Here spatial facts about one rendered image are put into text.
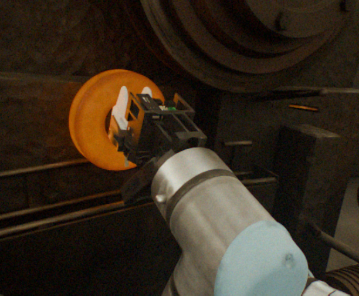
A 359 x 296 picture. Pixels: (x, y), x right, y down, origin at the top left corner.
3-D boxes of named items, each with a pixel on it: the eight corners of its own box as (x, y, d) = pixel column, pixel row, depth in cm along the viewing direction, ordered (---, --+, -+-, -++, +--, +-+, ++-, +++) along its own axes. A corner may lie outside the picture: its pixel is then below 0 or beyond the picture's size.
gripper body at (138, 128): (177, 90, 54) (223, 138, 45) (163, 143, 58) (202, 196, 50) (124, 89, 50) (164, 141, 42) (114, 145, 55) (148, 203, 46)
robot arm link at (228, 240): (207, 353, 34) (260, 266, 29) (149, 241, 42) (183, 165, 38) (284, 333, 39) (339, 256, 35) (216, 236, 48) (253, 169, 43)
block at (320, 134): (259, 221, 94) (278, 122, 88) (284, 217, 98) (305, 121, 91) (293, 245, 86) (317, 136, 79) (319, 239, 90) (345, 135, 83)
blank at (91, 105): (63, 72, 57) (70, 75, 54) (158, 66, 65) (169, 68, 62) (71, 173, 62) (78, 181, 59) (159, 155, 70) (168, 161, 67)
